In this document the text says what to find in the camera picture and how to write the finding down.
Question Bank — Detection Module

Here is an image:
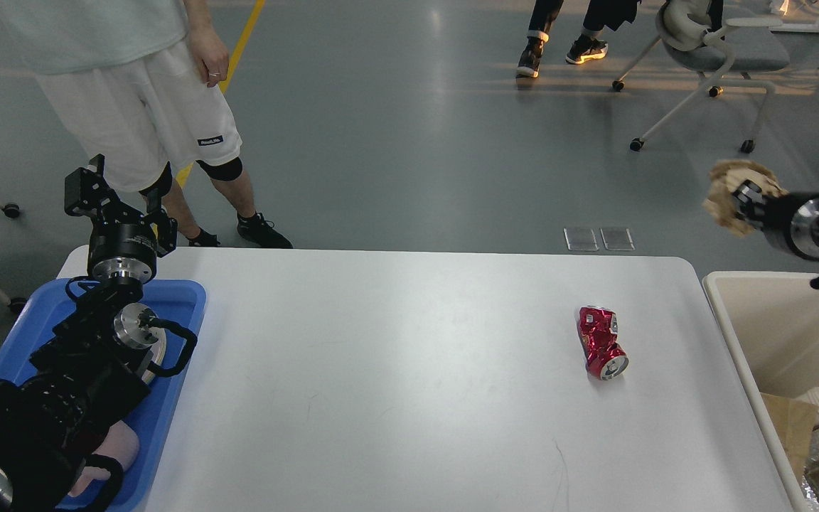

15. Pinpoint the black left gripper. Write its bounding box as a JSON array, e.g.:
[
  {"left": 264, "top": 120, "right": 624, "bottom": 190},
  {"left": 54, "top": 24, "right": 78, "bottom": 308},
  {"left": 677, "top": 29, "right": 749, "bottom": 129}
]
[{"left": 64, "top": 154, "right": 178, "bottom": 283}]

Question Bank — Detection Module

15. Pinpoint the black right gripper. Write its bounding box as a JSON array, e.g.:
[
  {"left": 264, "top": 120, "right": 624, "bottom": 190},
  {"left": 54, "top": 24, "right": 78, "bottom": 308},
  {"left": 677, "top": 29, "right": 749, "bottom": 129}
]
[{"left": 732, "top": 181, "right": 819, "bottom": 260}]

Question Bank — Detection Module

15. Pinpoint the brown paper ball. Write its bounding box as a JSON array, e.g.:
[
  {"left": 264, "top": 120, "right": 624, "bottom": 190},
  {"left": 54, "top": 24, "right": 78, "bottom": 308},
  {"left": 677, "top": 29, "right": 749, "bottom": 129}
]
[{"left": 702, "top": 159, "right": 788, "bottom": 238}]

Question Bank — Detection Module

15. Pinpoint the pink plate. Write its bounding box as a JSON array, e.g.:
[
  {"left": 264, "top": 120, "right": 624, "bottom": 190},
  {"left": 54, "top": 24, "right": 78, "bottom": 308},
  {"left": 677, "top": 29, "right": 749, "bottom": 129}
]
[{"left": 141, "top": 328, "right": 168, "bottom": 385}]

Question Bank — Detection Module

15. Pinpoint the crushed red can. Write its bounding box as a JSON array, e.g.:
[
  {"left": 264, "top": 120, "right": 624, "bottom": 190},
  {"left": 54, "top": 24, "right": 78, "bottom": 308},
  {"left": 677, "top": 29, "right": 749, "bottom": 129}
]
[{"left": 577, "top": 306, "right": 630, "bottom": 381}]

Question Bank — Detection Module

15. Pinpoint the brown paper bag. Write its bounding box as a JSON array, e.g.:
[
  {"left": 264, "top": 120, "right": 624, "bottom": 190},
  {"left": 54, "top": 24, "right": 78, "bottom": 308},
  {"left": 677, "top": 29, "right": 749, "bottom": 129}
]
[{"left": 761, "top": 393, "right": 818, "bottom": 485}]

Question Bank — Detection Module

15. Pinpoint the pink mug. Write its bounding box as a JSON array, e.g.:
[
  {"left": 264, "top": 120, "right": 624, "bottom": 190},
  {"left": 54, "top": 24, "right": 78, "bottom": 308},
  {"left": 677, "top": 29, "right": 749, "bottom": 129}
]
[{"left": 68, "top": 421, "right": 139, "bottom": 498}]

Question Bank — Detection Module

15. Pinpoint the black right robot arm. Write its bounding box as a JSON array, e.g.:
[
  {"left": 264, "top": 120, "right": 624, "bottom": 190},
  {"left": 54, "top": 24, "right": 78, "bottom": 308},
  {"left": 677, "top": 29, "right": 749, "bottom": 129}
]
[{"left": 731, "top": 179, "right": 819, "bottom": 289}]

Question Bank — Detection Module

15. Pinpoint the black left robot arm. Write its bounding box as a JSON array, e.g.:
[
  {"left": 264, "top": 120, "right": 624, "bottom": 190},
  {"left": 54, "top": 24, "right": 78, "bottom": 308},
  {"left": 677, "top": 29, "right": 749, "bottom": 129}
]
[{"left": 0, "top": 154, "right": 198, "bottom": 511}]

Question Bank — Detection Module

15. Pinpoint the standing person in white shorts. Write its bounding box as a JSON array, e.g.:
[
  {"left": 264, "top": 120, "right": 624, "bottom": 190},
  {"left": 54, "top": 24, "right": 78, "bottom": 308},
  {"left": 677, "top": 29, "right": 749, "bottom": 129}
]
[{"left": 0, "top": 1, "right": 292, "bottom": 249}]

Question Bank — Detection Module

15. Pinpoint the white waste bin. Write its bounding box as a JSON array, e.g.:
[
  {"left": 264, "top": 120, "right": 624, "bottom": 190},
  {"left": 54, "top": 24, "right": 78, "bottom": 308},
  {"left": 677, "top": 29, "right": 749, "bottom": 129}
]
[{"left": 703, "top": 272, "right": 819, "bottom": 511}]

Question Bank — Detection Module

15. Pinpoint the grey office chair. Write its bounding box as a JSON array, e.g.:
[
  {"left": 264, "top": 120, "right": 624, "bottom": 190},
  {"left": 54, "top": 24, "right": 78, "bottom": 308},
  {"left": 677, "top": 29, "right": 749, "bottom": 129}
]
[{"left": 611, "top": 1, "right": 789, "bottom": 154}]

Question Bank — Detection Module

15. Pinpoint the white desk at top right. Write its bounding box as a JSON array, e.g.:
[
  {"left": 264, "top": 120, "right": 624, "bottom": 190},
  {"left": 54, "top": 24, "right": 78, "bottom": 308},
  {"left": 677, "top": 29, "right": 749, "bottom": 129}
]
[{"left": 769, "top": 0, "right": 819, "bottom": 36}]

